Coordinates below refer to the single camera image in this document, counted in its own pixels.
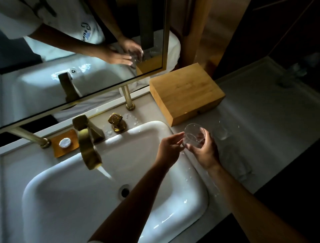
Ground brass faucet spout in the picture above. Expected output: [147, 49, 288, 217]
[72, 114, 106, 171]

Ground wooden box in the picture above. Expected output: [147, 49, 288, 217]
[149, 63, 226, 128]

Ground wooden soap tray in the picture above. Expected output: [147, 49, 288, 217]
[50, 129, 80, 158]

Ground brass faucet handle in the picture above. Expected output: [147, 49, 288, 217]
[108, 112, 127, 133]

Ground long brass mirror post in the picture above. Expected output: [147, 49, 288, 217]
[7, 126, 52, 149]

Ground person's right hand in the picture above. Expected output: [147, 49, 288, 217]
[186, 128, 221, 171]

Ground round white soap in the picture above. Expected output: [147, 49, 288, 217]
[59, 137, 72, 149]

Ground wooden post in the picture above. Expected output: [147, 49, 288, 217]
[179, 0, 213, 69]

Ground water stream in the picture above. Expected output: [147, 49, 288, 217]
[96, 165, 118, 184]

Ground short brass mirror post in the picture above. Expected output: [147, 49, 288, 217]
[121, 85, 136, 111]

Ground clear drinking glass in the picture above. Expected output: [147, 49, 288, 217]
[183, 123, 206, 149]
[212, 122, 233, 141]

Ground white ceramic sink basin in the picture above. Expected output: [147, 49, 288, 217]
[22, 121, 210, 243]

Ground person's left hand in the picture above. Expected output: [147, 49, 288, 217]
[154, 132, 186, 169]

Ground person's left forearm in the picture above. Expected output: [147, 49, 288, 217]
[87, 161, 173, 243]

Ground white towel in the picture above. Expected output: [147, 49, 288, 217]
[163, 30, 181, 75]

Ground brass framed mirror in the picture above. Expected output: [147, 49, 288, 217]
[0, 0, 172, 134]

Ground person's right forearm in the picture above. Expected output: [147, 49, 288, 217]
[206, 162, 311, 243]

